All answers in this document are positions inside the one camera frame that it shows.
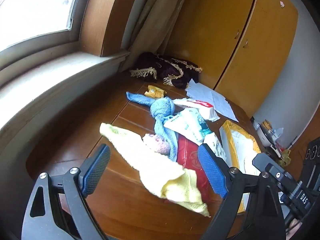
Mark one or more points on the pink fluffy cloth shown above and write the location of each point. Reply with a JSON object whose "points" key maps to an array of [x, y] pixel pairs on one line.
{"points": [[158, 143]]}

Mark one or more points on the white speckled plastic bag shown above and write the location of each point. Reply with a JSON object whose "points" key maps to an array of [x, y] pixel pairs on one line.
{"points": [[216, 146]]}

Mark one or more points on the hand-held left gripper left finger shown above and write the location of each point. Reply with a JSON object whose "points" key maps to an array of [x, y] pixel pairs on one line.
{"points": [[96, 171]]}

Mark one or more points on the beige curtain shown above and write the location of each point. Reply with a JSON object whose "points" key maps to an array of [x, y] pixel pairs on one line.
{"points": [[155, 17]]}

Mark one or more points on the grey window sill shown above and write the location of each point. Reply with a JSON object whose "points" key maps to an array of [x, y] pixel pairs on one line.
{"points": [[50, 75]]}

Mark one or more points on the pale yellow towel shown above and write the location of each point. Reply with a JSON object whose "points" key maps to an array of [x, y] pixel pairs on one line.
{"points": [[155, 172]]}

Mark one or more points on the dark purple fringed cloth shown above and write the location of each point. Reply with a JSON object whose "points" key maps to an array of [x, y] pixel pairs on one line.
{"points": [[170, 70]]}

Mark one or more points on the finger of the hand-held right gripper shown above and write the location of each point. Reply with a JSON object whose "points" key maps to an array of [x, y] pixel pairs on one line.
{"points": [[261, 161]]}

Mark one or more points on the plain white paper sheet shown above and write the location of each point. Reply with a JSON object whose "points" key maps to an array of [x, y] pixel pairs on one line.
{"points": [[200, 91]]}

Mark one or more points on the light blue towel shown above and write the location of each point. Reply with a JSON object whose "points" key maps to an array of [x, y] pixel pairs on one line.
{"points": [[162, 108]]}

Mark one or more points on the crumpled yellow wrapper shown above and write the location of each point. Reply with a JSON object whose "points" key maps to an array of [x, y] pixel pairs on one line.
{"points": [[287, 156]]}

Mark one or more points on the bright window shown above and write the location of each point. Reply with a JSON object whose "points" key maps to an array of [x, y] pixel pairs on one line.
{"points": [[30, 10]]}

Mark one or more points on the white plastic packet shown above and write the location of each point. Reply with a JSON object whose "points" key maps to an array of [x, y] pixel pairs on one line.
{"points": [[186, 125]]}

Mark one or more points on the white packet with red label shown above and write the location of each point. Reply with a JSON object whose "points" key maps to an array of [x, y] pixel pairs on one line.
{"points": [[200, 107]]}

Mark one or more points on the brown wooden window panel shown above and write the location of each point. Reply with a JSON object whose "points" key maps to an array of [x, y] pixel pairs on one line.
{"points": [[105, 17]]}

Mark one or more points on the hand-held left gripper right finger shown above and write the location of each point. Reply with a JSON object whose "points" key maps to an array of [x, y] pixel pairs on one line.
{"points": [[212, 172]]}

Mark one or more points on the grid-lined white paper sheet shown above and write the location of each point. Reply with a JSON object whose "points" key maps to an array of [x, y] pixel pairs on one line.
{"points": [[222, 105]]}

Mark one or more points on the small white appliance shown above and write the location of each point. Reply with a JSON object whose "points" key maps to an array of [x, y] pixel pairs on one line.
{"points": [[265, 131]]}

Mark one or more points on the yellow wooden wardrobe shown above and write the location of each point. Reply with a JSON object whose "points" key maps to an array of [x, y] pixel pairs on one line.
{"points": [[212, 30]]}

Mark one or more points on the dark red foil packet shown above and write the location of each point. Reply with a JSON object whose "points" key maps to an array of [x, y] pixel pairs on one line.
{"points": [[188, 152]]}

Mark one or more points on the yellow snack packet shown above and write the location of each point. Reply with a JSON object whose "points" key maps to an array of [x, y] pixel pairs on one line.
{"points": [[153, 91]]}

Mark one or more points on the yellow padded envelope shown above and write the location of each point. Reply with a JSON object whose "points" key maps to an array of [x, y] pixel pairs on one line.
{"points": [[240, 142]]}

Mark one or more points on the small white sticker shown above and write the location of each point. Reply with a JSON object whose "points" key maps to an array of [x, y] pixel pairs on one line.
{"points": [[282, 4]]}

